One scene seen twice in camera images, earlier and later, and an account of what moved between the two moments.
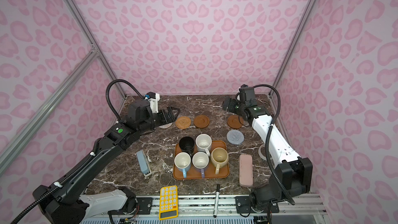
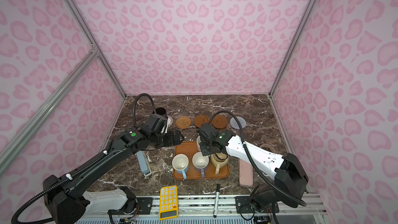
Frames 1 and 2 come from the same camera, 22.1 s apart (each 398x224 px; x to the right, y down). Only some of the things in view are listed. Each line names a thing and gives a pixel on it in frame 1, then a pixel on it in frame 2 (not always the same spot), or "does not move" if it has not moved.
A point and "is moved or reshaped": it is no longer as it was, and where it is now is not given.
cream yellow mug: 219,157 does not move
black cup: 187,144 is moved or reshaped
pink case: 246,177 does not move
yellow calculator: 168,203 does not move
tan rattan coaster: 183,122 does not move
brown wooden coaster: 201,121 does not move
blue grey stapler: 143,163 does not move
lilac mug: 200,160 does not move
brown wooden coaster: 233,122 -> 219,122
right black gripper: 231,108 -> 204,152
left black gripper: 163,113 -> 172,141
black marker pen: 216,200 does not move
